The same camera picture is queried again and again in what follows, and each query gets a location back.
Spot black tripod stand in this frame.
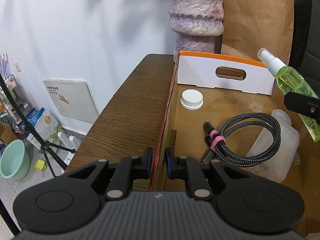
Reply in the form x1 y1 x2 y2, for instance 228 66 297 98
1 75 75 177

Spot brown paper bag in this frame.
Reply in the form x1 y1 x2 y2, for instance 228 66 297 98
221 0 294 63

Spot wall socket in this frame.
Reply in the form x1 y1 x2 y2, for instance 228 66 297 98
14 62 22 72

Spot white wall panel board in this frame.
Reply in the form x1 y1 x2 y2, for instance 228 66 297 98
43 79 99 124

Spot metal storage rack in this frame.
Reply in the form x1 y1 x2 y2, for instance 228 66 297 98
1 75 31 137

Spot green spray bottle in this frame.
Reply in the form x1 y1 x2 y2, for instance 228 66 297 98
257 48 319 142

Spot yellow small object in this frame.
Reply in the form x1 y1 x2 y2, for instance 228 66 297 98
34 159 47 171

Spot blue white package bag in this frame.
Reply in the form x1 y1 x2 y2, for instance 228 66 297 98
29 108 65 145

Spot purple textured vase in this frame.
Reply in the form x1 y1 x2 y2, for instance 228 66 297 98
168 0 224 62

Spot braided black cable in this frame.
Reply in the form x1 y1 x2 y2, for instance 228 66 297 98
199 113 282 168

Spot white screw lid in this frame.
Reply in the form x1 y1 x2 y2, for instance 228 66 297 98
180 89 203 111

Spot white slippers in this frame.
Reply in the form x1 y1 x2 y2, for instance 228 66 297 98
57 132 80 165

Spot cardboard tray box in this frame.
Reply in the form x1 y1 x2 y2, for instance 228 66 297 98
150 51 319 235

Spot black paper bag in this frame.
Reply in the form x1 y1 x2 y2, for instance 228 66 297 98
289 0 320 94

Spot translucent plastic container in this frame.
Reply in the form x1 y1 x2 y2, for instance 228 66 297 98
243 109 301 183

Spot mint green basin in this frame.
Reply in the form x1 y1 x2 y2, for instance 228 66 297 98
1 140 30 180

